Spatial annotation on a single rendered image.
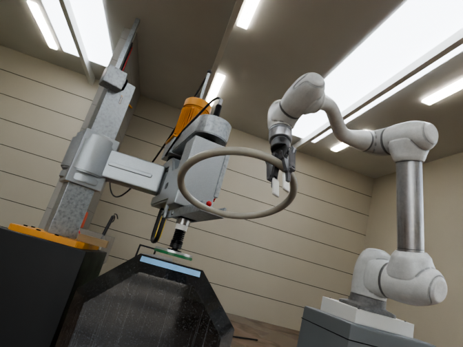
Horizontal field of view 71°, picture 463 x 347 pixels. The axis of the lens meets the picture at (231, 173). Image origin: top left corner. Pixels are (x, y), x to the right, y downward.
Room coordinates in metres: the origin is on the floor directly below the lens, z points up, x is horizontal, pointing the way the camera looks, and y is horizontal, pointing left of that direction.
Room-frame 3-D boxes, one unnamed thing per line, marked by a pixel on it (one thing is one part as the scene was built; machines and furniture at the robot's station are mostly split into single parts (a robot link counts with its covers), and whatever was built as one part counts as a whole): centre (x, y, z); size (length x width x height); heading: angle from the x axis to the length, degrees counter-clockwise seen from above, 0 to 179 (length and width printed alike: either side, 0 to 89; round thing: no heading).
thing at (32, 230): (2.46, 1.07, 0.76); 0.49 x 0.49 x 0.05; 4
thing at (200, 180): (1.99, 0.22, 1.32); 0.36 x 0.22 x 0.45; 21
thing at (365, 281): (1.53, -0.76, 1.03); 0.18 x 0.16 x 0.22; 23
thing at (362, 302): (1.56, -0.75, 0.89); 0.22 x 0.18 x 0.06; 11
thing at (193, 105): (2.54, 0.41, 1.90); 0.31 x 0.28 x 0.40; 111
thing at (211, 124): (2.24, 0.32, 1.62); 0.96 x 0.25 x 0.17; 21
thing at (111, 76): (2.31, 1.07, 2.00); 0.20 x 0.18 x 0.15; 94
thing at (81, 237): (2.43, 0.82, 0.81); 0.20 x 0.10 x 0.05; 102
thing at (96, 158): (2.48, 0.87, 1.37); 0.74 x 0.34 x 0.25; 96
